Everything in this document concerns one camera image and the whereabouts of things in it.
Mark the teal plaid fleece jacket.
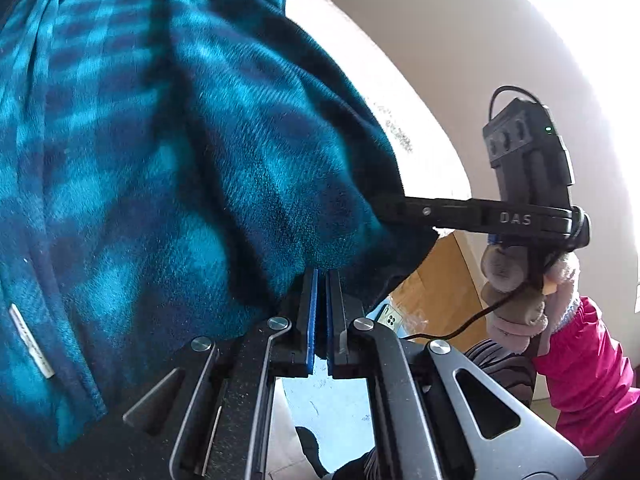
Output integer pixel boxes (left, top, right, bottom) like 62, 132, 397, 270
0, 0, 438, 453

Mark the person's right hand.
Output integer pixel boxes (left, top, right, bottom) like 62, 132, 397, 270
480, 242, 581, 356

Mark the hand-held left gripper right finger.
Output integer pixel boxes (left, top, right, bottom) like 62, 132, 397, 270
326, 270, 586, 480

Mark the person's striped grey clothing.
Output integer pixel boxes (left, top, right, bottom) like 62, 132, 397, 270
462, 338, 538, 406

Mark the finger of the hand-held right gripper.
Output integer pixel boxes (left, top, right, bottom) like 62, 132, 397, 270
372, 194, 483, 233

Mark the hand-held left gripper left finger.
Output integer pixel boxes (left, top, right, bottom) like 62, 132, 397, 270
122, 267, 321, 480

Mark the white phone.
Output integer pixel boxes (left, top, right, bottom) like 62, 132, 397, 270
377, 302, 406, 328

